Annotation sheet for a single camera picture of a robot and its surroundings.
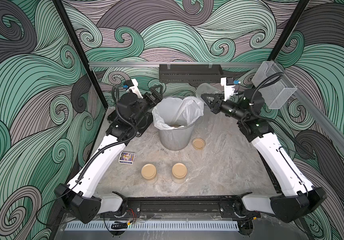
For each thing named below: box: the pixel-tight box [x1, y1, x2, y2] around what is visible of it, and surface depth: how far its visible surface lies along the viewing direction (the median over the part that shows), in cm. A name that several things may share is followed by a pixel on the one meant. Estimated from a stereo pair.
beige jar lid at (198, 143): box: [192, 137, 206, 150], surface depth 100 cm
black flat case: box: [105, 103, 155, 137], surface depth 49 cm
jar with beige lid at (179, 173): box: [172, 162, 188, 184], surface depth 77 cm
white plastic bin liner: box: [152, 96, 205, 129], surface depth 90 cm
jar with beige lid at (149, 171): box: [141, 163, 157, 181], surface depth 78 cm
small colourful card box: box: [118, 151, 136, 165], surface depth 92 cm
